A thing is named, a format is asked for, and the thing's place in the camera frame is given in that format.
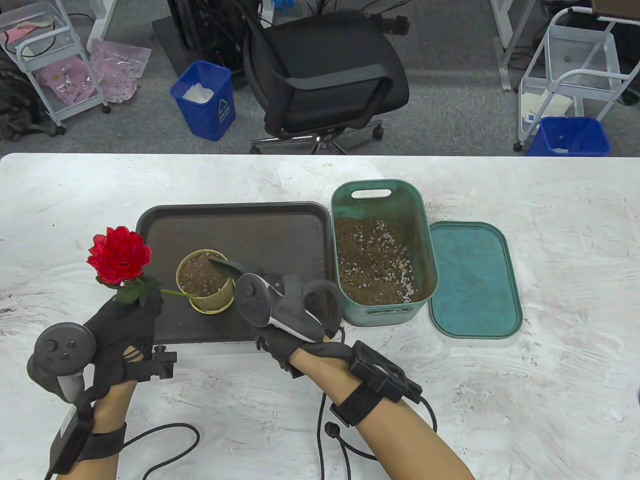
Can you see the blue bin with white symbol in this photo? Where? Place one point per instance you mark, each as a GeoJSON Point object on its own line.
{"type": "Point", "coordinates": [205, 120]}

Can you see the person's right hand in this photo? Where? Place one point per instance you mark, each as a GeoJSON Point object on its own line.
{"type": "Point", "coordinates": [280, 345]}

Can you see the crumpled white paper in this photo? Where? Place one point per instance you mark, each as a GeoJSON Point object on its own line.
{"type": "Point", "coordinates": [197, 94]}

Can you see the black office chair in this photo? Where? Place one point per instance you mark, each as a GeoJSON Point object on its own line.
{"type": "Point", "coordinates": [325, 60]}

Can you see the person's right forearm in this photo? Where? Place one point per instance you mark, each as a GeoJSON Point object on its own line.
{"type": "Point", "coordinates": [400, 435]}

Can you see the teal plastic storage box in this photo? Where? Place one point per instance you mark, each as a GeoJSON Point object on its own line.
{"type": "Point", "coordinates": [375, 212]}

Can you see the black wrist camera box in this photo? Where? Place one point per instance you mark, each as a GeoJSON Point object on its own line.
{"type": "Point", "coordinates": [70, 442]}

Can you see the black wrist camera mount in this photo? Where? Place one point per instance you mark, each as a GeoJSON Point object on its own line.
{"type": "Point", "coordinates": [375, 375]}

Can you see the teal plastic lid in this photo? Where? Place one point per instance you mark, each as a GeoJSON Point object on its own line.
{"type": "Point", "coordinates": [475, 280]}

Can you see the gold ribbed flower pot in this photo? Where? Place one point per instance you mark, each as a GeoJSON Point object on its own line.
{"type": "Point", "coordinates": [210, 304]}

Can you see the dark fabric bag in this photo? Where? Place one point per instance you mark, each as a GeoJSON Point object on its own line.
{"type": "Point", "coordinates": [20, 105]}

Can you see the potting mix grains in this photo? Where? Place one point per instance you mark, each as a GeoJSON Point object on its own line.
{"type": "Point", "coordinates": [433, 212]}

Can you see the person's left forearm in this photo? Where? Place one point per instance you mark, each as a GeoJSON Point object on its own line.
{"type": "Point", "coordinates": [115, 402]}

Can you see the brown cardboard box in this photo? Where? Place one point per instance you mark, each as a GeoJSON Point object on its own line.
{"type": "Point", "coordinates": [615, 7]}

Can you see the white box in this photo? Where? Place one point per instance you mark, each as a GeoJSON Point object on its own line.
{"type": "Point", "coordinates": [547, 107]}

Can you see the person's left hand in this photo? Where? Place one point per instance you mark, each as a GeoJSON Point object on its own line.
{"type": "Point", "coordinates": [122, 331]}

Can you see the plain blue bin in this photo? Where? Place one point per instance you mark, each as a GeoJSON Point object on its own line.
{"type": "Point", "coordinates": [575, 135]}

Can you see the black computer tower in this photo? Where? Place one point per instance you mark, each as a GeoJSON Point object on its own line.
{"type": "Point", "coordinates": [210, 30]}

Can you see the white mesh rolling cart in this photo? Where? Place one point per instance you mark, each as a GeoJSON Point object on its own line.
{"type": "Point", "coordinates": [612, 55]}

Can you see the green garden trowel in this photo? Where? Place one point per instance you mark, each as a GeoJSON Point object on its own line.
{"type": "Point", "coordinates": [227, 267]}

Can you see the grey and white hand controller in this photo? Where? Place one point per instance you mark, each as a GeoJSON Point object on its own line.
{"type": "Point", "coordinates": [290, 310]}

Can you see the red artificial rose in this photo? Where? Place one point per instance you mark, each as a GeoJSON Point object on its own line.
{"type": "Point", "coordinates": [120, 255]}

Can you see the white desk leg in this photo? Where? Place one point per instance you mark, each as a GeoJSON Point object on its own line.
{"type": "Point", "coordinates": [507, 45]}
{"type": "Point", "coordinates": [105, 20]}

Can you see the pink plastic bag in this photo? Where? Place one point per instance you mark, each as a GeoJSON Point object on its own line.
{"type": "Point", "coordinates": [70, 82]}
{"type": "Point", "coordinates": [117, 65]}

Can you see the brown plastic tray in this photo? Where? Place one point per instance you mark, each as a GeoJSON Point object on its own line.
{"type": "Point", "coordinates": [200, 225]}

